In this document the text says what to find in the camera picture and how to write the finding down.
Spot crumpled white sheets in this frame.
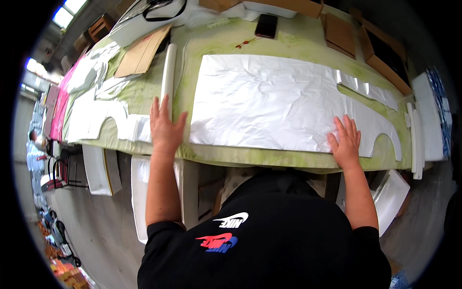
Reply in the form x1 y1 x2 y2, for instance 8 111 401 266
67 41 141 101

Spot black phone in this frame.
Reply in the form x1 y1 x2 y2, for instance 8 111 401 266
255 14 278 39

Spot skylight window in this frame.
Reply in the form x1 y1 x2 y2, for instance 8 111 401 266
52 0 88 29

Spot white foam strips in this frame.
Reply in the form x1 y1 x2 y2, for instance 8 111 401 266
404 102 426 180

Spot pink sheet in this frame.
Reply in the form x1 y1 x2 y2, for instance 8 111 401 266
50 54 87 142

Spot open brown cardboard box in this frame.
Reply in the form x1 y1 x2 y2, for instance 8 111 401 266
348 7 414 97

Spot person's left hand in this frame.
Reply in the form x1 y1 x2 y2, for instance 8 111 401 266
150 95 188 150

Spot wooden chair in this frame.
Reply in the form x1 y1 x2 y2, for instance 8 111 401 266
88 14 116 43

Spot black metal chair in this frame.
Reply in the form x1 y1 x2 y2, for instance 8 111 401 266
47 146 89 190

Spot person's body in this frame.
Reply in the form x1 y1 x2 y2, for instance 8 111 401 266
137 169 392 289

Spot white cut sheet with arch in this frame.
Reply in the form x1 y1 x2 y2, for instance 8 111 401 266
67 97 152 144

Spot white cloth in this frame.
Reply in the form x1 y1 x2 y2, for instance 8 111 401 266
109 0 253 48

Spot white foam board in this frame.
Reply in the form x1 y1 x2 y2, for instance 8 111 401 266
82 144 123 197
336 169 411 237
131 155 151 245

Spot brown cardboard envelope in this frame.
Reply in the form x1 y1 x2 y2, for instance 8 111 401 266
114 23 173 79

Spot white box with blue print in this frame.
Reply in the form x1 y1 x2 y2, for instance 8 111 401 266
411 66 453 162

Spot person's right hand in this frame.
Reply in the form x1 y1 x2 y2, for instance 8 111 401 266
327 114 362 169

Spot large white cut foam sheet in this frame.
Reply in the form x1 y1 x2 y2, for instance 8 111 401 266
189 54 402 162

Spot long brown cardboard box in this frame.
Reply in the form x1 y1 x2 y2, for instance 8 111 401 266
199 0 324 19

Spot green table cover cloth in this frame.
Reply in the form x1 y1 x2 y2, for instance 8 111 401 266
61 16 414 171

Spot red string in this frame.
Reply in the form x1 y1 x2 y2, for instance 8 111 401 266
235 37 261 49

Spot black strap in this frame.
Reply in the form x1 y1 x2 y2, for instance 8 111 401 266
142 0 188 22

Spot heap of orange packets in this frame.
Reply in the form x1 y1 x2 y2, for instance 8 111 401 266
36 220 91 289

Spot brown cardboard flap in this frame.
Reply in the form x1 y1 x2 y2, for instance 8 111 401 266
321 13 358 60

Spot white rolled tube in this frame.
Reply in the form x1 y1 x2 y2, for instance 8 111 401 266
160 43 178 121

